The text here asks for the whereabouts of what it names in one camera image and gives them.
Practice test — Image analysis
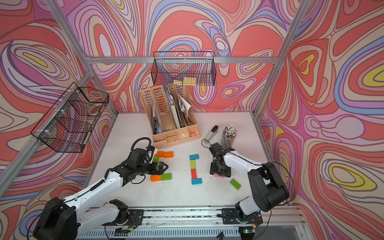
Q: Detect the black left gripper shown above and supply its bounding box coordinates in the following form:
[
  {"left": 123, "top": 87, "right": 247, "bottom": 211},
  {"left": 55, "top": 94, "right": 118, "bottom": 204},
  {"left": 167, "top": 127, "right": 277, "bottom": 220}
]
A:
[{"left": 135, "top": 161, "right": 169, "bottom": 177}]

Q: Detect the orange block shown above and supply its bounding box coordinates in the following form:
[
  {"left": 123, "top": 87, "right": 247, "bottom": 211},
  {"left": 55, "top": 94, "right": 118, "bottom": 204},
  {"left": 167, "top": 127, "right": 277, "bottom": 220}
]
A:
[
  {"left": 156, "top": 151, "right": 165, "bottom": 158},
  {"left": 164, "top": 152, "right": 174, "bottom": 158},
  {"left": 151, "top": 175, "right": 162, "bottom": 182}
]

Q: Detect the red block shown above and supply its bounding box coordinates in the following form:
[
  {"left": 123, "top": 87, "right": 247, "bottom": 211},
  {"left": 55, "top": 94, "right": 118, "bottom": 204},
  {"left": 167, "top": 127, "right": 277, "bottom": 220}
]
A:
[{"left": 191, "top": 169, "right": 197, "bottom": 180}]

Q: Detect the light green block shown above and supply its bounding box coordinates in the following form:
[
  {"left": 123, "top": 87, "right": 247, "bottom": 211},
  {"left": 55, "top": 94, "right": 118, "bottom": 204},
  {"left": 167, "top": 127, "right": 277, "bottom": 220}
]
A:
[{"left": 190, "top": 160, "right": 196, "bottom": 170}]

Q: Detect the teal block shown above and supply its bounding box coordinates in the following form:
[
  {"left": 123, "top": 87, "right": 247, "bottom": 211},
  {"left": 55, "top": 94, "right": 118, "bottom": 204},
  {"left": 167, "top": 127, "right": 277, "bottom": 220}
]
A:
[
  {"left": 191, "top": 178, "right": 203, "bottom": 185},
  {"left": 189, "top": 154, "right": 199, "bottom": 161}
]

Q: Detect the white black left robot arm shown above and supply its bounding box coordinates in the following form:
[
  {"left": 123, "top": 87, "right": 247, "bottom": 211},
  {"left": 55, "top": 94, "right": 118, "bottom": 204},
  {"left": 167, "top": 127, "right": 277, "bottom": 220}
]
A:
[{"left": 32, "top": 147, "right": 169, "bottom": 240}]

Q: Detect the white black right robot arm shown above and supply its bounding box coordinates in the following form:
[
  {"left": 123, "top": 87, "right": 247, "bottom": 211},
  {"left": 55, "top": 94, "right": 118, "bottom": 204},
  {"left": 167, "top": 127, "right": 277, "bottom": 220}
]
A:
[{"left": 209, "top": 143, "right": 290, "bottom": 219}]

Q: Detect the grey stapler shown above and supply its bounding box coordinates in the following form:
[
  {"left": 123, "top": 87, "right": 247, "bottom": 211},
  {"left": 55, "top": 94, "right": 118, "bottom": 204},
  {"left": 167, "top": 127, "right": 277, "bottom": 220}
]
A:
[{"left": 203, "top": 125, "right": 219, "bottom": 144}]

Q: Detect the beige plastic file organizer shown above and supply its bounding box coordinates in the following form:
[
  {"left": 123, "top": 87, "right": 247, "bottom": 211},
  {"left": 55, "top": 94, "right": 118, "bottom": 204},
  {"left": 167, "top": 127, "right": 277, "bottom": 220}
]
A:
[{"left": 139, "top": 86, "right": 201, "bottom": 149}]

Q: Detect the yellow sticky notes pad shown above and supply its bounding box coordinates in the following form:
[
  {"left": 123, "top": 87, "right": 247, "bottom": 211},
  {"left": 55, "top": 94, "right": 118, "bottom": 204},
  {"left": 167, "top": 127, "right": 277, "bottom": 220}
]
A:
[{"left": 173, "top": 77, "right": 197, "bottom": 86}]

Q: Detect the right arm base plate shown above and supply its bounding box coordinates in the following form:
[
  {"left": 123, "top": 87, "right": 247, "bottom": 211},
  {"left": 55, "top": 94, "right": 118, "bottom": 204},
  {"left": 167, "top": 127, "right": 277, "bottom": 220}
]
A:
[{"left": 217, "top": 208, "right": 263, "bottom": 226}]

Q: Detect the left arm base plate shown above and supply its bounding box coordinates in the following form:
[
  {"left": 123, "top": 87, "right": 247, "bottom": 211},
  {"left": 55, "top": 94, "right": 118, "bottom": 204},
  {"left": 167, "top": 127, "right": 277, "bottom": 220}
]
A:
[{"left": 113, "top": 209, "right": 144, "bottom": 226}]

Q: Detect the black wire basket back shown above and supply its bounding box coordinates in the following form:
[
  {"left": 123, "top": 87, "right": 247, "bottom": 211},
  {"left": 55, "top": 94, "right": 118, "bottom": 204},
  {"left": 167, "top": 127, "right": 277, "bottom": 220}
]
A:
[{"left": 151, "top": 51, "right": 217, "bottom": 87}]

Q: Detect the black wire basket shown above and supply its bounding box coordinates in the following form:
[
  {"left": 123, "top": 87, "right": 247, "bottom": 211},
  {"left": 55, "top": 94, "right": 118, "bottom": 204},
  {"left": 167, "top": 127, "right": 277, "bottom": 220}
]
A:
[
  {"left": 151, "top": 51, "right": 217, "bottom": 87},
  {"left": 31, "top": 83, "right": 110, "bottom": 153}
]

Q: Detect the black wire basket left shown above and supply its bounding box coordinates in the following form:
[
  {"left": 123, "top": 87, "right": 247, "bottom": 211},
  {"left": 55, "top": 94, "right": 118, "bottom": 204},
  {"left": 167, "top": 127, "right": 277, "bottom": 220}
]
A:
[{"left": 31, "top": 83, "right": 110, "bottom": 153}]

